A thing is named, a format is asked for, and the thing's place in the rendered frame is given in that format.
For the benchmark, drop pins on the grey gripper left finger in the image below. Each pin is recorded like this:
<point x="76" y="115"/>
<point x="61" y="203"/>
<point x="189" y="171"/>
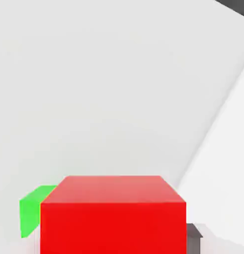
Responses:
<point x="37" y="242"/>

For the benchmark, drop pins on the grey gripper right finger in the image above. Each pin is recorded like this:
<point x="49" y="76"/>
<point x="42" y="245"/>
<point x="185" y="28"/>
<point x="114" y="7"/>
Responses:
<point x="193" y="243"/>

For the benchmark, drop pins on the small red cube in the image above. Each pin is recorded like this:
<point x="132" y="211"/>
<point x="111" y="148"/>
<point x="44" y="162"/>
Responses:
<point x="113" y="226"/>

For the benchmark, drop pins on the small green cube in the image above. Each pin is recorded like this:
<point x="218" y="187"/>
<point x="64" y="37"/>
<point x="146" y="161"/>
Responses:
<point x="29" y="214"/>

